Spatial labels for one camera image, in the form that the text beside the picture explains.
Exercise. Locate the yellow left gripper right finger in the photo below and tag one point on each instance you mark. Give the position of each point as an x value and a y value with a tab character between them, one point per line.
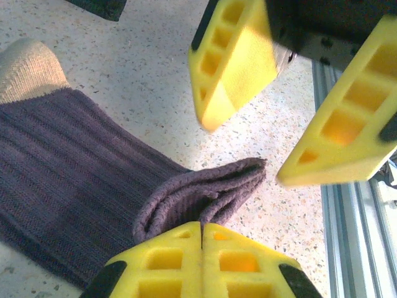
211	248

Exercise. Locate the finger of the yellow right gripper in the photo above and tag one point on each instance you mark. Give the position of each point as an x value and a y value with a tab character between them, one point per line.
310	174
245	62

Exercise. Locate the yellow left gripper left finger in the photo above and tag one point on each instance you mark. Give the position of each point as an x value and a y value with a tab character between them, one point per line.
173	248

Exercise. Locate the purple sock with tan toe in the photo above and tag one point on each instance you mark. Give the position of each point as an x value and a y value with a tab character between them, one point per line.
62	155

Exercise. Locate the grey fabric divider organizer box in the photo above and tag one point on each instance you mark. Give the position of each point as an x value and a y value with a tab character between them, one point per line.
99	7

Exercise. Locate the wide aluminium frame rail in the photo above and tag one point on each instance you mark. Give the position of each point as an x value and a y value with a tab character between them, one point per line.
350	232

